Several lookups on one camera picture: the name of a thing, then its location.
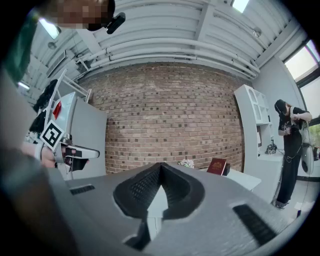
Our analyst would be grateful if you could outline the black hanging garment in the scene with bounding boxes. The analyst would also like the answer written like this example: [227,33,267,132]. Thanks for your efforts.
[33,79,60,113]
[29,109,49,134]

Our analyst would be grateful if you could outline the rectangular ceiling light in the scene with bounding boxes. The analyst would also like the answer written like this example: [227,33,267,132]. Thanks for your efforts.
[231,0,251,14]
[38,17,62,40]

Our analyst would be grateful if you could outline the white shelf unit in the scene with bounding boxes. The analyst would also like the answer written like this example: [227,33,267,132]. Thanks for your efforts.
[233,84,286,204]

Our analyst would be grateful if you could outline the person's left forearm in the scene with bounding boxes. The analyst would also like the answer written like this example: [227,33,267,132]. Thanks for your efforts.
[21,143,57,168]

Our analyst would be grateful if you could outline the person's green shirt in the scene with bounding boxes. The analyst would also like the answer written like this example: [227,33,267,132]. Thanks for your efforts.
[1,12,41,83]

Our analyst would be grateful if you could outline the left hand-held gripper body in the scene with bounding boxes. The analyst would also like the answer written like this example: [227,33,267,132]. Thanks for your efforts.
[39,119,76,165]

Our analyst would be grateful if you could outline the spare gripper device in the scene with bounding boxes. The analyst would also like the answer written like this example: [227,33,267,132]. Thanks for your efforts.
[265,143,278,156]

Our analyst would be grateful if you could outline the black head camera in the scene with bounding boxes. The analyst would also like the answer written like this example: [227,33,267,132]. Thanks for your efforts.
[106,11,127,35]

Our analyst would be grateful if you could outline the white rounded device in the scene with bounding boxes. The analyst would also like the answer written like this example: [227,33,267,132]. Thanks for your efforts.
[300,143,316,175]

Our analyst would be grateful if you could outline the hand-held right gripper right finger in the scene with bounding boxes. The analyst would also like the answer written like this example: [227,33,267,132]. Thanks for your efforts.
[139,161,299,256]

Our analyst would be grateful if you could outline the white ceiling pipe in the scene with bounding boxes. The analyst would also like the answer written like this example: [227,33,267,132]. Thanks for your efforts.
[89,37,261,79]

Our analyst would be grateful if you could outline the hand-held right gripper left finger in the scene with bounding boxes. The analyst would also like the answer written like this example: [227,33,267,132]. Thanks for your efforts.
[62,161,163,256]

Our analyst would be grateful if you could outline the large window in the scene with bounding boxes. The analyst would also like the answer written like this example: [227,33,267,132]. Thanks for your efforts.
[283,39,320,151]

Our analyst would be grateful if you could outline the small red flag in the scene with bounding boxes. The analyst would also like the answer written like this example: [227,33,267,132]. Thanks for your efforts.
[52,101,63,121]

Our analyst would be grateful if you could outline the dark red book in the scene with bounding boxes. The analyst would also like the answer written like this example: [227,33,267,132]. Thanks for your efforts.
[206,157,227,176]

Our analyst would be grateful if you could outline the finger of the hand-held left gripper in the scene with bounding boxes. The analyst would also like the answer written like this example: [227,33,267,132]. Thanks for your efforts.
[69,157,90,173]
[65,145,101,160]

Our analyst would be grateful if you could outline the white coat rack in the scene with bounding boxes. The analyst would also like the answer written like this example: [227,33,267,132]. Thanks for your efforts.
[37,68,92,151]

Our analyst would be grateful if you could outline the white cabinet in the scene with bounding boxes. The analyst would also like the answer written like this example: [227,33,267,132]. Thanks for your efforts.
[59,91,108,180]

